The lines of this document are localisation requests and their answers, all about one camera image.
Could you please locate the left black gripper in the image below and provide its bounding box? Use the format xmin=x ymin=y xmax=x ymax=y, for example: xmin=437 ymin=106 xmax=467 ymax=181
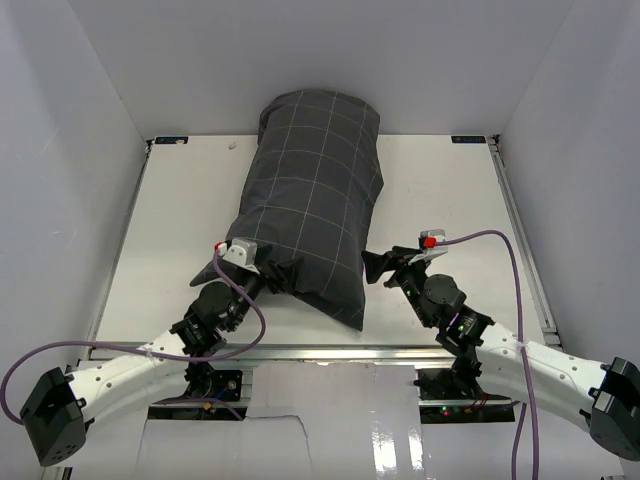
xmin=226 ymin=243 xmax=302 ymax=332

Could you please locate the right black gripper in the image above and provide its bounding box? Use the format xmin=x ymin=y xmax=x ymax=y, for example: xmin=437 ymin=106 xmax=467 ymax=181
xmin=362 ymin=246 xmax=434 ymax=329

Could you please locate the dark grey checked pillowcase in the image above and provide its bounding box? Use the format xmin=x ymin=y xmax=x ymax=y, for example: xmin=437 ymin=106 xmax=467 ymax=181
xmin=188 ymin=88 xmax=385 ymax=332

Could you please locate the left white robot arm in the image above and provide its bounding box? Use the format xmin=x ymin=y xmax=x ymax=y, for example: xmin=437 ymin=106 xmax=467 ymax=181
xmin=20 ymin=253 xmax=302 ymax=467

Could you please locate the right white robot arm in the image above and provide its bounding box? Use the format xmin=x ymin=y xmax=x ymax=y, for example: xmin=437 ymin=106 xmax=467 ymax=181
xmin=362 ymin=247 xmax=639 ymax=462

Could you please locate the right blue corner label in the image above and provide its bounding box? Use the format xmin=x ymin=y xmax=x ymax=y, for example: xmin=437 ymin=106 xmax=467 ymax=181
xmin=451 ymin=135 xmax=486 ymax=144

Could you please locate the blue corner label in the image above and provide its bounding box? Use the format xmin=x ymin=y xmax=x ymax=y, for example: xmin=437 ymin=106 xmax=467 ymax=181
xmin=154 ymin=136 xmax=189 ymax=145
xmin=451 ymin=135 xmax=486 ymax=144

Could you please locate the left blue corner label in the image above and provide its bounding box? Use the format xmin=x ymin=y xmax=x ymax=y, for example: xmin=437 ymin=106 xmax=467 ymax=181
xmin=154 ymin=136 xmax=189 ymax=145

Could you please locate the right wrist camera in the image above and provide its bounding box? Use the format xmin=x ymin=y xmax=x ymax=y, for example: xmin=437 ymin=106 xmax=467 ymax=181
xmin=408 ymin=229 xmax=448 ymax=265

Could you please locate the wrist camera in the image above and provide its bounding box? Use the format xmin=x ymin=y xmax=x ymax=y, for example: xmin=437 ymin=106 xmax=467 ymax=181
xmin=408 ymin=229 xmax=448 ymax=265
xmin=215 ymin=238 xmax=259 ymax=274

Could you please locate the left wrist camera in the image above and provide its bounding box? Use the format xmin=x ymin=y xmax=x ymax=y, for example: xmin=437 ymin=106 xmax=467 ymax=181
xmin=215 ymin=238 xmax=259 ymax=274

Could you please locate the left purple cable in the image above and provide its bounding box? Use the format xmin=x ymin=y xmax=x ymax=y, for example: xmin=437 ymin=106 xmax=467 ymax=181
xmin=0 ymin=244 xmax=267 ymax=426

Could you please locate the aluminium front rail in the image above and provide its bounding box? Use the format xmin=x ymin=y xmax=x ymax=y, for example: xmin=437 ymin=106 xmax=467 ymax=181
xmin=87 ymin=344 xmax=564 ymax=366

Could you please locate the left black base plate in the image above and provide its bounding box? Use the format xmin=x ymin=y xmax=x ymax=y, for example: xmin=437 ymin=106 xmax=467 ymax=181
xmin=148 ymin=365 xmax=253 ymax=421

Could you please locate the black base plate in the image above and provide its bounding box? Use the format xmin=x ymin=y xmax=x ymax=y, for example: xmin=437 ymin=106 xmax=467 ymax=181
xmin=148 ymin=365 xmax=253 ymax=421
xmin=413 ymin=369 xmax=519 ymax=413

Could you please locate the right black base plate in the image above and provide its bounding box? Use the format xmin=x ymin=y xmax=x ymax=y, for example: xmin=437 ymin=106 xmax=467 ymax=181
xmin=413 ymin=369 xmax=519 ymax=413

